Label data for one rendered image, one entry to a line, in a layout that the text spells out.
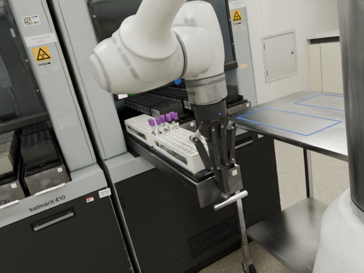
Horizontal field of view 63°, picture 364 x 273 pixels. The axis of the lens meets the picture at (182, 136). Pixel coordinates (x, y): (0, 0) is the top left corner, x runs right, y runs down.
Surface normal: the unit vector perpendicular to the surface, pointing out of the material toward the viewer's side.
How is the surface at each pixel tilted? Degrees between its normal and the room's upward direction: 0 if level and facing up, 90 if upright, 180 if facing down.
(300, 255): 0
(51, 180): 90
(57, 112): 90
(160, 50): 98
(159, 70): 133
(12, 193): 90
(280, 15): 90
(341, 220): 51
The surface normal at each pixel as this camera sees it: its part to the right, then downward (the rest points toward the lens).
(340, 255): -0.90, -0.36
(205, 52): 0.51, 0.27
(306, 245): -0.20, -0.93
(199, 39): 0.44, 0.05
